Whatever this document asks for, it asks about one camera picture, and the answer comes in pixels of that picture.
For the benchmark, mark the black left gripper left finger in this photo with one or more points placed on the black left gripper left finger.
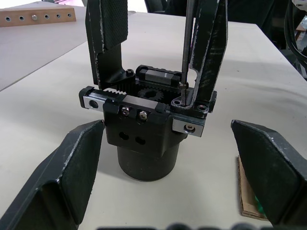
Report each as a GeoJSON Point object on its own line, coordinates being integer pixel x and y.
{"type": "Point", "coordinates": [48, 187]}

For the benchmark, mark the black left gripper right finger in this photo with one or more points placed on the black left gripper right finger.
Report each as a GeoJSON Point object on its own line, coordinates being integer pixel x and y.
{"type": "Point", "coordinates": [275, 177]}

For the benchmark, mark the small dark machine screw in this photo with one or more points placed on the small dark machine screw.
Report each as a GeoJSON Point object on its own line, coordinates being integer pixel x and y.
{"type": "Point", "coordinates": [183, 93]}

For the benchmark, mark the black scuffed finger piece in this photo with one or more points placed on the black scuffed finger piece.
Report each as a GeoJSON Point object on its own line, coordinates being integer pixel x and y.
{"type": "Point", "coordinates": [211, 48]}

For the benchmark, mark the electric screwdriver metal bit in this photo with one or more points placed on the electric screwdriver metal bit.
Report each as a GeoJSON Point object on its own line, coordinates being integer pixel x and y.
{"type": "Point", "coordinates": [187, 36]}

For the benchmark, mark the small plywood piece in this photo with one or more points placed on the small plywood piece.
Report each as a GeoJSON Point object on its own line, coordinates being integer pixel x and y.
{"type": "Point", "coordinates": [245, 191]}

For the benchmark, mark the black gripper body workpiece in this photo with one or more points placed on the black gripper body workpiece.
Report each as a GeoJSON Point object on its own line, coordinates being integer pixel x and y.
{"type": "Point", "coordinates": [141, 134]}

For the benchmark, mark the black finger piece with ribbed pad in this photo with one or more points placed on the black finger piece with ribbed pad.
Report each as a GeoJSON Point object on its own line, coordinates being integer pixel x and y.
{"type": "Point", "coordinates": [108, 28]}

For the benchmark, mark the silver screw in wooden block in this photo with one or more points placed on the silver screw in wooden block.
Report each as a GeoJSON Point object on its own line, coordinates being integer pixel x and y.
{"type": "Point", "coordinates": [34, 17]}

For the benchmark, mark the small green plastic item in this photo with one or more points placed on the small green plastic item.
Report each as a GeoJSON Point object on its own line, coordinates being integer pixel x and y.
{"type": "Point", "coordinates": [259, 204]}

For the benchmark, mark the wooden block with holes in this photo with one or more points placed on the wooden block with holes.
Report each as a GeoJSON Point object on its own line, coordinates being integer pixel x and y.
{"type": "Point", "coordinates": [38, 17]}

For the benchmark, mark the black office chair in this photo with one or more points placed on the black office chair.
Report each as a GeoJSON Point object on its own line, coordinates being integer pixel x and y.
{"type": "Point", "coordinates": [156, 5]}

